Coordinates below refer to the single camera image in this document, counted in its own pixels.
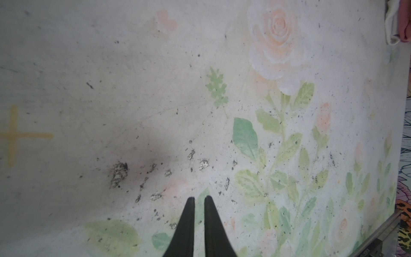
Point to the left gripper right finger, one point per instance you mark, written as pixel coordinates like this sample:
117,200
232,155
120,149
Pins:
216,241

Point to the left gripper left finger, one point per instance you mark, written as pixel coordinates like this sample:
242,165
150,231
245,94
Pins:
182,243

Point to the aluminium front rail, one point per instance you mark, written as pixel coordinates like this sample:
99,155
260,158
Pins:
383,242

